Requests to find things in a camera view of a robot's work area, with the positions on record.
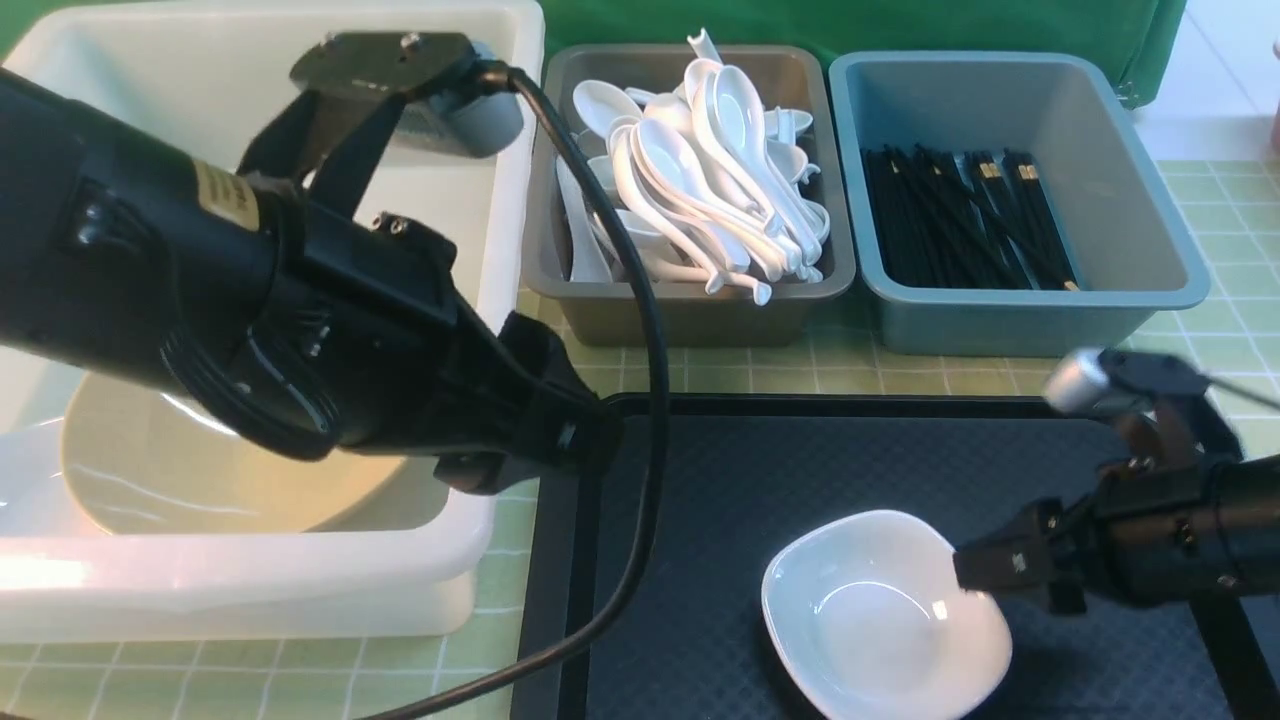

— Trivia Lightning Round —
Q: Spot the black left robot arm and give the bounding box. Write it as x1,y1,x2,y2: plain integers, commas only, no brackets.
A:
3,72,623,495

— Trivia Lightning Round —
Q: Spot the pile of black chopsticks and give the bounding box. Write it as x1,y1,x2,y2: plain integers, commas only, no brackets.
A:
861,145,1083,291

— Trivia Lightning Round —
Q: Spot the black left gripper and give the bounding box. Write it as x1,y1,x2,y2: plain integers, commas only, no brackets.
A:
160,211,622,496

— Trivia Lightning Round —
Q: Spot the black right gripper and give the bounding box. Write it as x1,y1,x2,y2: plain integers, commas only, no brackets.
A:
954,456,1279,609

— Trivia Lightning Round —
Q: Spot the black left cable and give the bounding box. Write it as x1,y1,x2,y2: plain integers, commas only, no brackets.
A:
355,65,671,720

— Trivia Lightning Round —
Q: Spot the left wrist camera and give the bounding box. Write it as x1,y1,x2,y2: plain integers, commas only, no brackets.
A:
237,31,524,218

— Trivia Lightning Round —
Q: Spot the black serving tray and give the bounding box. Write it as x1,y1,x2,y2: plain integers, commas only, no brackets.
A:
509,395,1277,719

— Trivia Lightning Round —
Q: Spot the green cloth backdrop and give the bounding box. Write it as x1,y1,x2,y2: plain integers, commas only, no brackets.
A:
541,1,1187,108

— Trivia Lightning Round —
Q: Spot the pile of white spoons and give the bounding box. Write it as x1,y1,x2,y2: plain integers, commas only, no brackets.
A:
571,29,831,306

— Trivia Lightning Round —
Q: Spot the blue chopstick bin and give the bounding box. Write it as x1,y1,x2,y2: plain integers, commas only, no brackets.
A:
828,51,1211,357

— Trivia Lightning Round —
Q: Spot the beige noodle bowl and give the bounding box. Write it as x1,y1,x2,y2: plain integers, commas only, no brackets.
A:
60,374,403,536

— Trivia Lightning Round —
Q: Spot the white square dish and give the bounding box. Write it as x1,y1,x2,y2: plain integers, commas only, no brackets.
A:
760,509,1012,719

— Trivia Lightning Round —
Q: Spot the grey spoon bin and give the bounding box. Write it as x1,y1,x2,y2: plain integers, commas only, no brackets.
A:
522,44,858,347

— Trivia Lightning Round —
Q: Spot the large white plastic tub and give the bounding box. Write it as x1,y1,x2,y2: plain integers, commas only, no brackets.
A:
3,1,545,644

